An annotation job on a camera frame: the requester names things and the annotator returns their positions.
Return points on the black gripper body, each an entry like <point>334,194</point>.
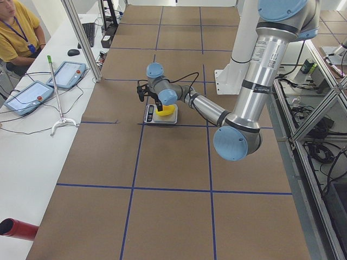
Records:
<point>159,105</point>

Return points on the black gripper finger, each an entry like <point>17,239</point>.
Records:
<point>159,105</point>
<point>141,97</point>

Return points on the yellow mango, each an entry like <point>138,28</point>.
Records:
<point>166,110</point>

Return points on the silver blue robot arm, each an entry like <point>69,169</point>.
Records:
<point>238,134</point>

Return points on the digital kitchen scale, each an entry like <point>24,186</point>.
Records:
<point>150,117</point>

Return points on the black box device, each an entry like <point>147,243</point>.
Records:
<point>106,41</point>

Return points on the far teach pendant tablet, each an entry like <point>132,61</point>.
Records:
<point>68,74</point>

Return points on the teach pendant tablet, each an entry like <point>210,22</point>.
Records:
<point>68,74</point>
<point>27,100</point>

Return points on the black computer mouse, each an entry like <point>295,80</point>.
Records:
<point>73,52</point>

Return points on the black keyboard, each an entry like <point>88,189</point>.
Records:
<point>89,29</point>

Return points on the white stick with green tip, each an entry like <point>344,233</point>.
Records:
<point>62,121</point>

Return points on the near teach pendant tablet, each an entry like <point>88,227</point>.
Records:
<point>27,100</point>

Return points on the person in yellow shirt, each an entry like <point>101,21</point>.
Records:
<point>22,37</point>

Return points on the green black small box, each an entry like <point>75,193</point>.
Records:
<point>307,66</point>

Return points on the red cylinder tube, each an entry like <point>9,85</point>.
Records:
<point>17,229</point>

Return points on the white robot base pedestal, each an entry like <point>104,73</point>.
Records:
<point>228,80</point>

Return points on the aluminium frame post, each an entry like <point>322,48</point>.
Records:
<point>82,39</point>

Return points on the aluminium frame rack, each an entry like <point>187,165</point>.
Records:
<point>312,108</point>

